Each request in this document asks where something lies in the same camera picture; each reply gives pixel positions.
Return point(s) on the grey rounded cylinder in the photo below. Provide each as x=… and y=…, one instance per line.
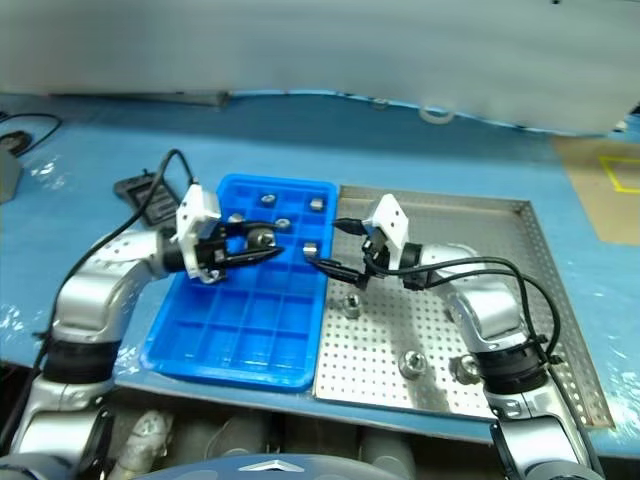
x=385, y=447
x=225, y=440

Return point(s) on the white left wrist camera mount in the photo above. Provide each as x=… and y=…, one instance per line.
x=197, y=210

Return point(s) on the silver rounded robot part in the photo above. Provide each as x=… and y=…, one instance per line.
x=145, y=435

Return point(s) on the blue-grey robot torso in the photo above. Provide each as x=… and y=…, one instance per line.
x=280, y=467

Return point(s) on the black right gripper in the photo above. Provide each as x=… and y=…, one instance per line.
x=376, y=255

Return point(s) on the metal roller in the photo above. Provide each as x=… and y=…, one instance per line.
x=465, y=368
x=268, y=200
x=351, y=303
x=412, y=363
x=316, y=204
x=310, y=248
x=235, y=218
x=283, y=223
x=261, y=240

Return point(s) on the black flat device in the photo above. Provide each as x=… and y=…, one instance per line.
x=135, y=192

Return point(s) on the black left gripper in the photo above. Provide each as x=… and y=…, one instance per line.
x=212, y=252

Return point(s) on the blue compartment tray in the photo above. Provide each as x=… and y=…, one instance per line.
x=260, y=320

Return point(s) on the brown cardboard sheet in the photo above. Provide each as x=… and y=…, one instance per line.
x=585, y=200

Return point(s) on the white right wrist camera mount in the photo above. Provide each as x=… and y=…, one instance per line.
x=392, y=215

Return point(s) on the perforated steel tray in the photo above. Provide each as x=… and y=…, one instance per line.
x=380, y=340

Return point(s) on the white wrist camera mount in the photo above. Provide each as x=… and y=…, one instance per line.
x=392, y=215
x=197, y=210

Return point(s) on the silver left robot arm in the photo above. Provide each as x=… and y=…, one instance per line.
x=95, y=285

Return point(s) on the small black oval device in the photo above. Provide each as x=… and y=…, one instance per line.
x=14, y=141

